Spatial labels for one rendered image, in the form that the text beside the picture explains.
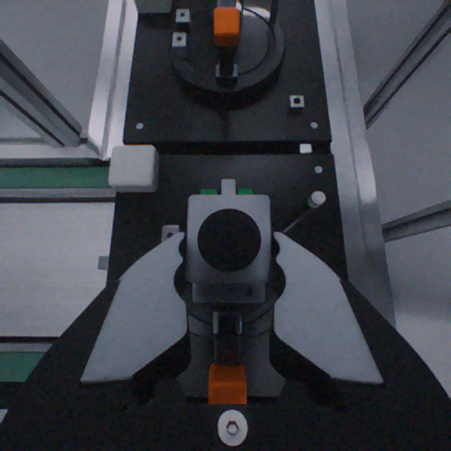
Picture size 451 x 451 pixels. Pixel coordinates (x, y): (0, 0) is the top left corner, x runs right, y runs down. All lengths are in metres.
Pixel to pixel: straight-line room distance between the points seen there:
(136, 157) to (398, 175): 0.39
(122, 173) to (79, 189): 0.09
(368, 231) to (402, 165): 0.21
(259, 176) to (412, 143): 0.31
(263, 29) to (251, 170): 0.18
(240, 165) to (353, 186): 0.13
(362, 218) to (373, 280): 0.07
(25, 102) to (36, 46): 0.37
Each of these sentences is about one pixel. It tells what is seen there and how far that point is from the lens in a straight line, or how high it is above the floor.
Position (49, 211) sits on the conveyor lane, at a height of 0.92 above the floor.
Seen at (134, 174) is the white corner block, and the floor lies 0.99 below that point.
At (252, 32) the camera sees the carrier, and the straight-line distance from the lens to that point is 0.36.
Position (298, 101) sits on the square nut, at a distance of 0.32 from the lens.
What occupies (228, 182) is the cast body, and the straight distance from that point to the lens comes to 0.17.
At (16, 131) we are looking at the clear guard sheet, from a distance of 0.38.
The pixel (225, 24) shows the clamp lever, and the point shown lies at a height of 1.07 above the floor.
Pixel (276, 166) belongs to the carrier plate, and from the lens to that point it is 0.27.
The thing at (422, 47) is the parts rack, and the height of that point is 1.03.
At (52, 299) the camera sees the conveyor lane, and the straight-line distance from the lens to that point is 0.36.
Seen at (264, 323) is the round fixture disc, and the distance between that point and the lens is 0.22.
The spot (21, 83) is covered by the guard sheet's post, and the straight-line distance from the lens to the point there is 0.29.
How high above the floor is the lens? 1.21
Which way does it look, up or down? 77 degrees down
